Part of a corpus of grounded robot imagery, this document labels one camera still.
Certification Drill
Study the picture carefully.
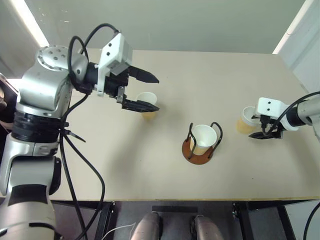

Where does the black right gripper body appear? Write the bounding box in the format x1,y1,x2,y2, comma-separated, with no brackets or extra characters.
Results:
259,114,284,139

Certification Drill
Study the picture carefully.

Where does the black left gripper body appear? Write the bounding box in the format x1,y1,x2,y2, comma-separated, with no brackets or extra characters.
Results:
103,65,131,105

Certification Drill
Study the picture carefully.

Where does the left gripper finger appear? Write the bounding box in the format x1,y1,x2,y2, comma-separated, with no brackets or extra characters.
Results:
121,98,161,114
128,65,160,84

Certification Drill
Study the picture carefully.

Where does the paper cup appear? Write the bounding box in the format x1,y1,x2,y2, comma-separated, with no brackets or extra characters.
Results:
190,124,218,156
235,106,259,135
135,91,158,121

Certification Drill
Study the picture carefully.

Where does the black zip tie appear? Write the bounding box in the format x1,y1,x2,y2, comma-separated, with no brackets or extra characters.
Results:
59,121,86,144

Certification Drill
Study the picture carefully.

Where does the grey rounded shape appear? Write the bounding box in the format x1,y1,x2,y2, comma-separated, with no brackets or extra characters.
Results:
130,211,161,240
191,214,224,240

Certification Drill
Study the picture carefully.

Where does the black floor strip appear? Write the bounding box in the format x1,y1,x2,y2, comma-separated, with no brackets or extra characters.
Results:
151,205,199,214

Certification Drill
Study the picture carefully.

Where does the dark brown object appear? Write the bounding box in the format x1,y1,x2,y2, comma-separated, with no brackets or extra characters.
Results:
0,72,20,132

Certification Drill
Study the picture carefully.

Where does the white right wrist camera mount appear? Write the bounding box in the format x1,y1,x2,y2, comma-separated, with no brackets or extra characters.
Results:
254,96,300,132

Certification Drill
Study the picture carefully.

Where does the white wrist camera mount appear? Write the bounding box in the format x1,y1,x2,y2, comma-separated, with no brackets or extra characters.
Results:
254,96,300,132
95,32,134,98

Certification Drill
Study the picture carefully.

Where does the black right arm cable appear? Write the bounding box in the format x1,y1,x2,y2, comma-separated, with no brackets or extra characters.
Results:
261,90,320,137

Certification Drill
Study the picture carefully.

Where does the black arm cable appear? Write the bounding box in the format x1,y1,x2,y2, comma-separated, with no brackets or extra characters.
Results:
58,23,121,240
261,90,320,137

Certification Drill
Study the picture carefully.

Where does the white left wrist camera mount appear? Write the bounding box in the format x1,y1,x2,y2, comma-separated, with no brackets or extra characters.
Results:
95,32,134,98

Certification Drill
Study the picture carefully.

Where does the wire cup holder brown base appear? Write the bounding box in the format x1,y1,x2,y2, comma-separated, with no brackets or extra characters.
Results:
181,121,224,166

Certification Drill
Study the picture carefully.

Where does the black table frame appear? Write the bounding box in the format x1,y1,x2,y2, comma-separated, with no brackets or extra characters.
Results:
49,199,320,240

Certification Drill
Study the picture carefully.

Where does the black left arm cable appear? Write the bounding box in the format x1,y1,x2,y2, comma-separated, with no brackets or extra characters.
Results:
58,23,121,240

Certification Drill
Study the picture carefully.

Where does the thin white cable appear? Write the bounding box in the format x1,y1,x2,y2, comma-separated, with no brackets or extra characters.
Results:
103,223,136,240

